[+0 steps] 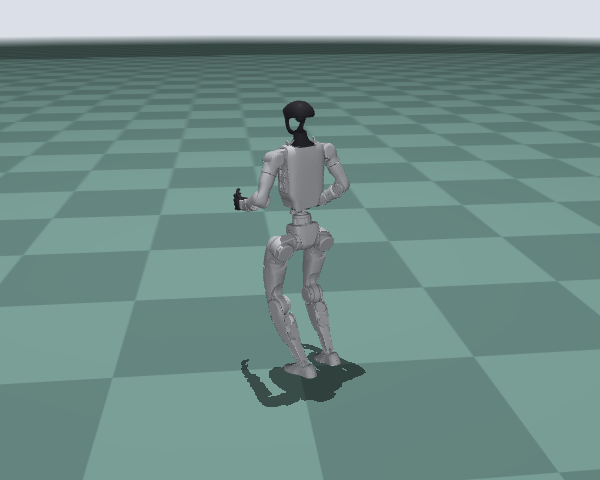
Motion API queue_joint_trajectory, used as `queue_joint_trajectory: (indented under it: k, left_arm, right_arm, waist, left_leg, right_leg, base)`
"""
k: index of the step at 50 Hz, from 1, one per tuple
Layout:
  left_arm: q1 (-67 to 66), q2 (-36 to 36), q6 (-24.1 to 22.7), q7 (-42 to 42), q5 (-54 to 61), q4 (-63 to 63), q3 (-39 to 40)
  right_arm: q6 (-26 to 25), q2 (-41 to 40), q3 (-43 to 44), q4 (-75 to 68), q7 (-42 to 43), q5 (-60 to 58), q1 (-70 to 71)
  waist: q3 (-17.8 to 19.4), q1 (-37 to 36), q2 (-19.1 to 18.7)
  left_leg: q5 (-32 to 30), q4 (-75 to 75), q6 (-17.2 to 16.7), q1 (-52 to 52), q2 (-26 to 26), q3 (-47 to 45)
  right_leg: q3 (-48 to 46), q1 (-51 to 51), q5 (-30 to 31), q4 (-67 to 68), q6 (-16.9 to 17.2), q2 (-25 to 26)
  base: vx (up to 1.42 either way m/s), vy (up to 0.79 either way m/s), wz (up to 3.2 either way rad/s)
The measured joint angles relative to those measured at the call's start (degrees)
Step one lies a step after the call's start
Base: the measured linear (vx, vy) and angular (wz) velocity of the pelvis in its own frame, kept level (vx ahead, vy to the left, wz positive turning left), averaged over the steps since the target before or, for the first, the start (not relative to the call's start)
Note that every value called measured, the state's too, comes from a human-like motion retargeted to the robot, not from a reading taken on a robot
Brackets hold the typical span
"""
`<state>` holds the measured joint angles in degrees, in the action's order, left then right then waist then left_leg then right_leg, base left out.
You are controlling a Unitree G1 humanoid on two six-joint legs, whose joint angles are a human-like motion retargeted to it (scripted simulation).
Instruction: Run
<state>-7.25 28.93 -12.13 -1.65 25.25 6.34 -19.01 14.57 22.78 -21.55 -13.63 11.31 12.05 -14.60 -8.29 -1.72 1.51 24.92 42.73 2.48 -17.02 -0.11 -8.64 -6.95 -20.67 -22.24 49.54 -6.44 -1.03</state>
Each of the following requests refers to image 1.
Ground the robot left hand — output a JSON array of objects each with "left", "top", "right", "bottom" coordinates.
[{"left": 234, "top": 188, "right": 247, "bottom": 210}]

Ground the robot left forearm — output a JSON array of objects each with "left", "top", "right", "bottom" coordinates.
[{"left": 239, "top": 191, "right": 260, "bottom": 212}]

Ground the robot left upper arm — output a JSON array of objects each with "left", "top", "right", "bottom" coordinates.
[{"left": 253, "top": 149, "right": 286, "bottom": 209}]

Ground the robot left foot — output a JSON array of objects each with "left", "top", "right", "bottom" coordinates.
[{"left": 284, "top": 361, "right": 317, "bottom": 379}]

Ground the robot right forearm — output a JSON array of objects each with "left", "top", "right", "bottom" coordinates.
[{"left": 318, "top": 185, "right": 341, "bottom": 205}]

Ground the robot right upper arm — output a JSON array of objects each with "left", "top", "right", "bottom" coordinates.
[{"left": 321, "top": 143, "right": 350, "bottom": 194}]

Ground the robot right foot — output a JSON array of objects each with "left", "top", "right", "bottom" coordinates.
[{"left": 314, "top": 349, "right": 341, "bottom": 366}]

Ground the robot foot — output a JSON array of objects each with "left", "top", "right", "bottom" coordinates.
[
  {"left": 284, "top": 361, "right": 317, "bottom": 379},
  {"left": 314, "top": 349, "right": 341, "bottom": 366}
]

